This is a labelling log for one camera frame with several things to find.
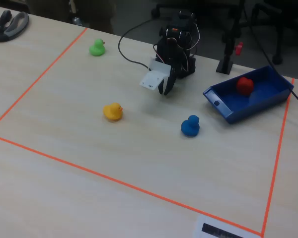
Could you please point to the blue plastic box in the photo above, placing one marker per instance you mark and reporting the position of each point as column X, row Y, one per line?
column 263, row 99

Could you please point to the green rubber duck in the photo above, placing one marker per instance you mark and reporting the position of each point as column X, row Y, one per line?
column 97, row 48

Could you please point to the red rubber duck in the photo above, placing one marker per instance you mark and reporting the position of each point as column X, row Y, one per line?
column 245, row 85

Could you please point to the black clamp stand red knob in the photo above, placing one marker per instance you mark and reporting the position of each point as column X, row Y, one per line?
column 226, row 59

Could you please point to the orange tape line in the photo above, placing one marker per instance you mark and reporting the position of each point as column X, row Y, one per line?
column 39, row 75
column 278, row 153
column 126, row 184

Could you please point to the white paper label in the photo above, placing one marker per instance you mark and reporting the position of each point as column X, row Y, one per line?
column 213, row 229

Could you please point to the black office chair base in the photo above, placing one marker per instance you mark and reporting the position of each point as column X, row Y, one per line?
column 278, row 37

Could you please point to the blue rubber duck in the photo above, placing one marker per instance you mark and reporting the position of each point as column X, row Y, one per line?
column 190, row 126

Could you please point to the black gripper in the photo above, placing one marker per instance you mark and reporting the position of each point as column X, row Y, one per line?
column 170, row 83

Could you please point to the grey black hand tool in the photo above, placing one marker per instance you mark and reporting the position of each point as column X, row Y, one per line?
column 7, row 31

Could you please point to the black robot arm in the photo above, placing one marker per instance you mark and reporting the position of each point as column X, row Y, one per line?
column 181, row 37

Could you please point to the yellow rubber duck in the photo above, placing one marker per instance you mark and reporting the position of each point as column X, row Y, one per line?
column 113, row 111

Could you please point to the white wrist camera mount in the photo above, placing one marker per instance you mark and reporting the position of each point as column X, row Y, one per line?
column 153, row 78

